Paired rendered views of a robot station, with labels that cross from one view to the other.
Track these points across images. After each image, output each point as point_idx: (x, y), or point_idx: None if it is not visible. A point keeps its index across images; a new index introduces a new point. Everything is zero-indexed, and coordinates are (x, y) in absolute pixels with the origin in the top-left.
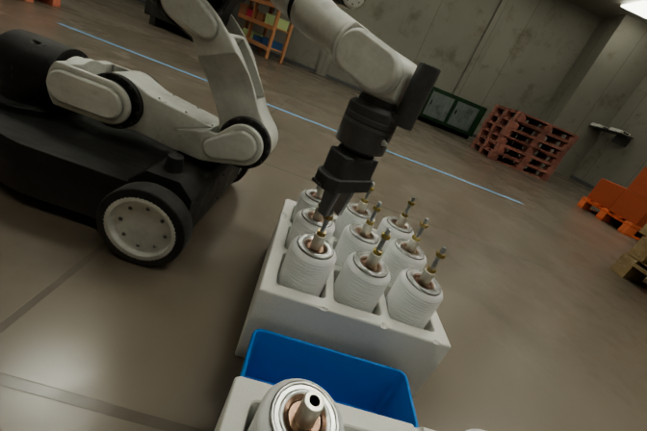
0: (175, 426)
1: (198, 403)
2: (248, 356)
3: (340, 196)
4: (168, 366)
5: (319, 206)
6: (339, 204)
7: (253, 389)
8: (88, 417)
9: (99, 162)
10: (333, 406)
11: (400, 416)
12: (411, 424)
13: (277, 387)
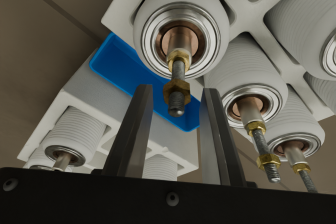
0: (80, 25)
1: (95, 19)
2: (98, 52)
3: (207, 143)
4: None
5: (134, 94)
6: (203, 126)
7: (71, 101)
8: None
9: None
10: (83, 161)
11: (197, 114)
12: (162, 148)
13: (53, 143)
